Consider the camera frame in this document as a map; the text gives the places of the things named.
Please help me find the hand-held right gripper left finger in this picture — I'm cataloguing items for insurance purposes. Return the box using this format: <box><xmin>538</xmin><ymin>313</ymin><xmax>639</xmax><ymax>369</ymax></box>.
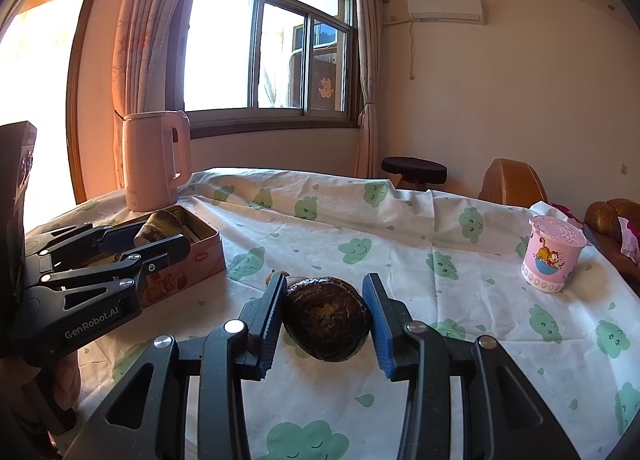
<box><xmin>75</xmin><ymin>271</ymin><xmax>289</xmax><ymax>460</ymax></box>

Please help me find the black round stool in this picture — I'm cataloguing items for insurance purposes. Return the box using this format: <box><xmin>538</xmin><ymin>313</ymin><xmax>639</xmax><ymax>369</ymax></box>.
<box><xmin>381</xmin><ymin>157</ymin><xmax>448</xmax><ymax>191</ymax></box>

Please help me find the pink cartoon cup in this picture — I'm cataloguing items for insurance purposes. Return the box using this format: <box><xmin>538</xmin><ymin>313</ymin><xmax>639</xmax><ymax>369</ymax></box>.
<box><xmin>520</xmin><ymin>215</ymin><xmax>587</xmax><ymax>294</ymax></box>

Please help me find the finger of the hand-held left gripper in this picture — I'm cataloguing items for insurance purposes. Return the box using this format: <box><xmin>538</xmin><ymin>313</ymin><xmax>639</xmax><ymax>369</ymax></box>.
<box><xmin>30</xmin><ymin>234</ymin><xmax>192</xmax><ymax>292</ymax></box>
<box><xmin>25</xmin><ymin>221</ymin><xmax>151</xmax><ymax>271</ymax></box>

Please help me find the air conditioner pipe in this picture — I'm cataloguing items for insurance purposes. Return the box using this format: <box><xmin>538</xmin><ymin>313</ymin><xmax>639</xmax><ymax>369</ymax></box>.
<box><xmin>382</xmin><ymin>15</ymin><xmax>416</xmax><ymax>81</ymax></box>

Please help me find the white cloud-print tablecloth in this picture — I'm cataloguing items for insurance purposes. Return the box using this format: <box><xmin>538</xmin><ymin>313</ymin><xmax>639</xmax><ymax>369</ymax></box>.
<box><xmin>25</xmin><ymin>167</ymin><xmax>640</xmax><ymax>460</ymax></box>

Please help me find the dark chocolate round pastry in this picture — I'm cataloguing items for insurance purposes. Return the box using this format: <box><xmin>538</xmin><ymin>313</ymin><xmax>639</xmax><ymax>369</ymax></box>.
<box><xmin>283</xmin><ymin>277</ymin><xmax>372</xmax><ymax>362</ymax></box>

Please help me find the white wall air conditioner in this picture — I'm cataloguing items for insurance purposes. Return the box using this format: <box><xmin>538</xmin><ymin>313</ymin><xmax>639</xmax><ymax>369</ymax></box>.
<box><xmin>406</xmin><ymin>0</ymin><xmax>486</xmax><ymax>25</ymax></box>

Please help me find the brown leather chair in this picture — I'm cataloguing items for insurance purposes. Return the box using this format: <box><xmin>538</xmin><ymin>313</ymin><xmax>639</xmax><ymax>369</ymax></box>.
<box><xmin>478</xmin><ymin>158</ymin><xmax>551</xmax><ymax>208</ymax></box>

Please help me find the person's left hand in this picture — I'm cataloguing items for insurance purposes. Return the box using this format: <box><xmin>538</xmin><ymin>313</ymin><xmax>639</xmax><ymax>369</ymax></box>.
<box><xmin>50</xmin><ymin>350</ymin><xmax>82</xmax><ymax>412</ymax></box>

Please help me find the brown leather sofa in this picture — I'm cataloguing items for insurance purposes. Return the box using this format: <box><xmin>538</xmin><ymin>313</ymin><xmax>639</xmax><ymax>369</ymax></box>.
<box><xmin>582</xmin><ymin>199</ymin><xmax>640</xmax><ymax>281</ymax></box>

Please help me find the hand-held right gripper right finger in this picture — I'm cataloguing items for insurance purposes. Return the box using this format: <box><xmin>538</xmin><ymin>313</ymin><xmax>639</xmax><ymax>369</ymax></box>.
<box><xmin>362</xmin><ymin>272</ymin><xmax>571</xmax><ymax>460</ymax></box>

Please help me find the sliding glass window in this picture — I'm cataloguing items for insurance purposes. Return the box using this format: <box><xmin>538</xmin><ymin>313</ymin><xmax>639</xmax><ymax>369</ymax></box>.
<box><xmin>165</xmin><ymin>0</ymin><xmax>363</xmax><ymax>138</ymax></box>

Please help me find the pink patterned curtain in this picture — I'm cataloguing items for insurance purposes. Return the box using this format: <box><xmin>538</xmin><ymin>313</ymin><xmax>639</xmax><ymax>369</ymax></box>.
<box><xmin>112</xmin><ymin>0</ymin><xmax>206</xmax><ymax>126</ymax></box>

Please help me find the rectangular pink tin box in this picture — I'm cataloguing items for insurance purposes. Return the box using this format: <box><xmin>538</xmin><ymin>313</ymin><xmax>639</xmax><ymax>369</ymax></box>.
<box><xmin>107</xmin><ymin>205</ymin><xmax>227</xmax><ymax>309</ymax></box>

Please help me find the cream sheer curtain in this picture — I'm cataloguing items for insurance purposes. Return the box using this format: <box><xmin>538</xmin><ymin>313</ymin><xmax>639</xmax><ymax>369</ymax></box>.
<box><xmin>330</xmin><ymin>0</ymin><xmax>391</xmax><ymax>178</ymax></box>

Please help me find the pink electric kettle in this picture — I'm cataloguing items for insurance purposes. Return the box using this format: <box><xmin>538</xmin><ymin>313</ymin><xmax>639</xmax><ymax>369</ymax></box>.
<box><xmin>122</xmin><ymin>110</ymin><xmax>192</xmax><ymax>212</ymax></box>

